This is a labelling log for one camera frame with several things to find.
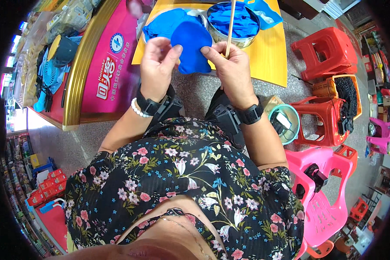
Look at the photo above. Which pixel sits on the person's left hand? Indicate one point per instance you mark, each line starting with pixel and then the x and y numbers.
pixel 156 71

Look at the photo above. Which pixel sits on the person's right hand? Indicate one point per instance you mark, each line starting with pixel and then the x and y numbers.
pixel 235 78

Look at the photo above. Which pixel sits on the blue fabric piece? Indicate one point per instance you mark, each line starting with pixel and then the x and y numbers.
pixel 191 45

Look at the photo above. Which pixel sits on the thin wooden stick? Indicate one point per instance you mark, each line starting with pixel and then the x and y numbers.
pixel 230 26

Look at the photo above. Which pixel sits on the black wrist band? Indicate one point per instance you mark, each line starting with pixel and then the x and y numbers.
pixel 250 114
pixel 149 104

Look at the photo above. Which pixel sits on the yellow wooden table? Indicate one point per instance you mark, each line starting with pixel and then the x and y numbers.
pixel 269 55

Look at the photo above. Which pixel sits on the pink counter with gold trim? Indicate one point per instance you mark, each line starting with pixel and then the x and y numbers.
pixel 113 74

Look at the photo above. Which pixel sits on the pile of blue fabric pieces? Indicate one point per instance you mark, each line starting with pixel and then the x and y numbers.
pixel 164 22

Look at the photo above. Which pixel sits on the metal bowl of blue fabric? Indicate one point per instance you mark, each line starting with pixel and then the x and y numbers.
pixel 234 22

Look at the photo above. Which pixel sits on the black and white charger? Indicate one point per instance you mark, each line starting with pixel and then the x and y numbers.
pixel 282 121

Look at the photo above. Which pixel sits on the blue plastic basket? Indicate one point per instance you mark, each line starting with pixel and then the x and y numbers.
pixel 266 13

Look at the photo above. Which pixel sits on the green plastic basin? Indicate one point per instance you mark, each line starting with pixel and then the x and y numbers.
pixel 292 133

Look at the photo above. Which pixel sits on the orange plastic basket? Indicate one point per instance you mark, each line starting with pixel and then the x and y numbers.
pixel 323 87

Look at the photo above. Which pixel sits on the dark cup with yellow lid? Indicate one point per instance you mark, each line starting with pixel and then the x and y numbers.
pixel 63 50

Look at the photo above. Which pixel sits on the small blue fan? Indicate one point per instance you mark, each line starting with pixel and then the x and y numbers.
pixel 48 74

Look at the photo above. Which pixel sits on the black mesh items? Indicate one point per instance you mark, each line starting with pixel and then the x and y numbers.
pixel 347 94

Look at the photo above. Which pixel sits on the person's body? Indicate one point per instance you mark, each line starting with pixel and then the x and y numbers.
pixel 182 182

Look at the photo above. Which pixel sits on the heap of clear snack bags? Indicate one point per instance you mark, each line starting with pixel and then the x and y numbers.
pixel 32 58

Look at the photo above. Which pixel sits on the black object on chair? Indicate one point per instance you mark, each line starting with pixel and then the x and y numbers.
pixel 315 177

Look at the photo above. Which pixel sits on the orange plastic stool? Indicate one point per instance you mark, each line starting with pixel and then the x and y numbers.
pixel 321 249
pixel 347 156

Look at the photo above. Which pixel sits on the shop rack with goods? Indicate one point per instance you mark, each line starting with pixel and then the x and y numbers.
pixel 377 65

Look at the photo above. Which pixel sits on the stack of red boxes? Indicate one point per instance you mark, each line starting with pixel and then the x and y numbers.
pixel 50 187

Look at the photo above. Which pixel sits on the small pink plastic chair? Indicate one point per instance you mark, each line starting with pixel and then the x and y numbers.
pixel 383 133

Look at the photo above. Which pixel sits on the shop shelf with goods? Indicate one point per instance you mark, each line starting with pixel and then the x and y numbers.
pixel 19 182

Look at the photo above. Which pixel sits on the small red plastic stool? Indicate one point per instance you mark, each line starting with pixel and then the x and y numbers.
pixel 359 209

